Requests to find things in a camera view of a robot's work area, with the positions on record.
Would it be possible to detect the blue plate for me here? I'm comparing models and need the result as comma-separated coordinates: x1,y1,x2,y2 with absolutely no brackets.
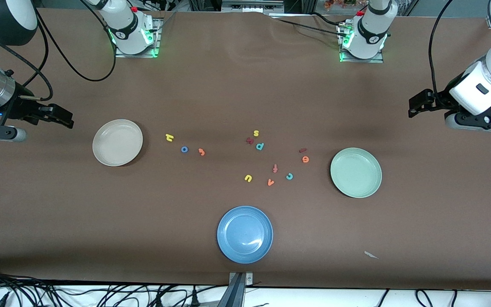
217,206,274,264

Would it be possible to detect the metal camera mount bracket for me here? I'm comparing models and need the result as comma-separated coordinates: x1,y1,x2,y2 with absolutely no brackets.
216,272,254,307

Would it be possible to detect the black cable bundle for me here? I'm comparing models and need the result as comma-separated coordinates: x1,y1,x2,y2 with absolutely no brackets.
0,266,216,307

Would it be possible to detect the beige brown plate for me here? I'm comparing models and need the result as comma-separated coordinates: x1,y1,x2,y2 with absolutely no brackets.
92,119,144,167

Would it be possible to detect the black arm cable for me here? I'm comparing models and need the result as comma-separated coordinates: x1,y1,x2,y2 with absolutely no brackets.
0,0,118,103
428,0,455,109

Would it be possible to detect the green plate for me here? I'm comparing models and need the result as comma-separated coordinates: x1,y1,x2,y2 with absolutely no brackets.
330,148,383,199

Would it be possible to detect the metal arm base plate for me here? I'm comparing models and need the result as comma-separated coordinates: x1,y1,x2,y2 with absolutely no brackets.
339,23,384,64
116,17,161,58

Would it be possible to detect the orange flowery object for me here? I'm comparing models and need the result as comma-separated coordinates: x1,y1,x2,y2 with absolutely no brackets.
324,0,359,10

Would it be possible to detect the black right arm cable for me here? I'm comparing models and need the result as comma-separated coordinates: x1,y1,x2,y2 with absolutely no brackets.
0,0,118,103

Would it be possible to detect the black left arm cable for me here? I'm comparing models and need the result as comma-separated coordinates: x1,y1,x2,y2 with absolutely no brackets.
428,0,455,109

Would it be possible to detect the grey power strip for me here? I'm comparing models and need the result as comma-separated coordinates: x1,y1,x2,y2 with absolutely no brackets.
221,0,284,13

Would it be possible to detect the black base cable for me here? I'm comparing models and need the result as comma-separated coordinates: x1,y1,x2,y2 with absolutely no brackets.
269,13,348,39

